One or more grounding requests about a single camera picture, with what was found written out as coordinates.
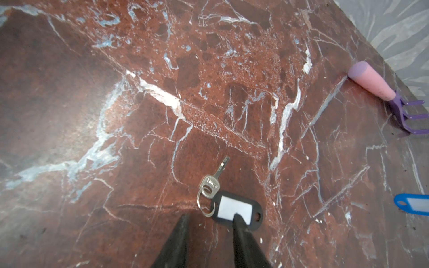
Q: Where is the purple pink garden fork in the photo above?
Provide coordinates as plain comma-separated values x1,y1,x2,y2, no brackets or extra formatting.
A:
347,61,429,135

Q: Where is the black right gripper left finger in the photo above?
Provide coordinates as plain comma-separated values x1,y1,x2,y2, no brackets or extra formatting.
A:
151,214,190,268

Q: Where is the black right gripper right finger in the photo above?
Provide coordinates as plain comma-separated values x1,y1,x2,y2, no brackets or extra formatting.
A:
232,214,272,268

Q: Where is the silver key black tag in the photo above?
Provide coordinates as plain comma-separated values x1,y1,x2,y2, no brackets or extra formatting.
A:
197,156,264,231

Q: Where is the silver key blue tag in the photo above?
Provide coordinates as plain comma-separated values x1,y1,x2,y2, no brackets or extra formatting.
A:
394,194,429,216

